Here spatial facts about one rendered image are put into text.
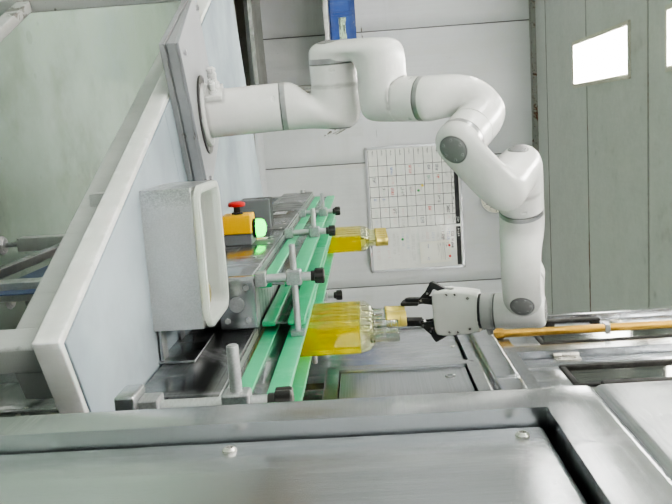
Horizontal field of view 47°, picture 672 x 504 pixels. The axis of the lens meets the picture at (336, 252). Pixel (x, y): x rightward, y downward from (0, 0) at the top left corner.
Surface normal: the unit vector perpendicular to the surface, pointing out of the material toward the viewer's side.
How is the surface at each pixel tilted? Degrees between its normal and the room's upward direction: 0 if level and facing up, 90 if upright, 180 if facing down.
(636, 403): 90
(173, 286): 90
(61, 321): 90
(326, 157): 90
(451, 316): 110
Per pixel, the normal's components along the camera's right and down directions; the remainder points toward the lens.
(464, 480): -0.07, -0.99
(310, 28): -0.04, 0.16
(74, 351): 1.00, -0.06
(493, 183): -0.39, 0.50
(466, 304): -0.33, 0.11
